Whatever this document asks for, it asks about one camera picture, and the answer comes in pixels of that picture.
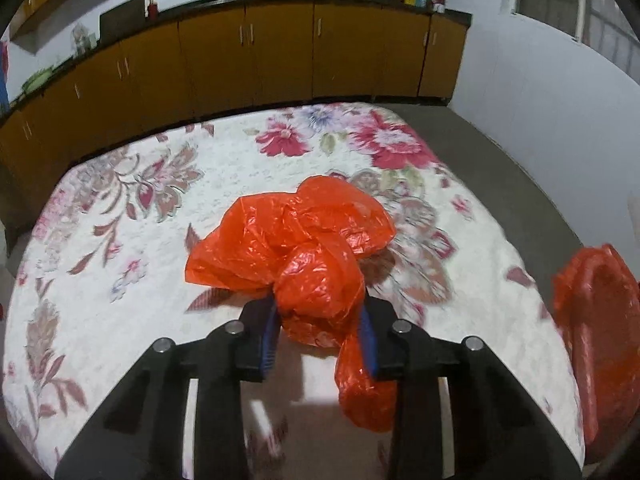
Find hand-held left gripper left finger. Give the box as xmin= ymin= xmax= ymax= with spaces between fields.
xmin=54 ymin=300 xmax=281 ymax=480

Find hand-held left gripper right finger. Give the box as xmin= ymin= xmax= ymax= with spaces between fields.
xmin=357 ymin=304 xmax=586 ymax=480

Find red plastic bag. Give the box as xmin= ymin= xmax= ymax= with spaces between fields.
xmin=184 ymin=175 xmax=399 ymax=434

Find floral tablecloth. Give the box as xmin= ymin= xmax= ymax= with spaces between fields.
xmin=2 ymin=102 xmax=587 ymax=480

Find wooden lower cabinets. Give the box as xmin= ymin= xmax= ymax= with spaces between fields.
xmin=0 ymin=0 xmax=469 ymax=202

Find green pot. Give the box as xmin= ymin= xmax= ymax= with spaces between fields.
xmin=22 ymin=67 xmax=54 ymax=94

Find clear bag with contents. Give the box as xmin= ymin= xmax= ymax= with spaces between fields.
xmin=71 ymin=22 xmax=99 ymax=54

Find blue cloth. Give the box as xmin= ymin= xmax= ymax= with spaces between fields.
xmin=0 ymin=40 xmax=11 ymax=117

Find barred window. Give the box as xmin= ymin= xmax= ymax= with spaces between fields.
xmin=512 ymin=0 xmax=640 ymax=87

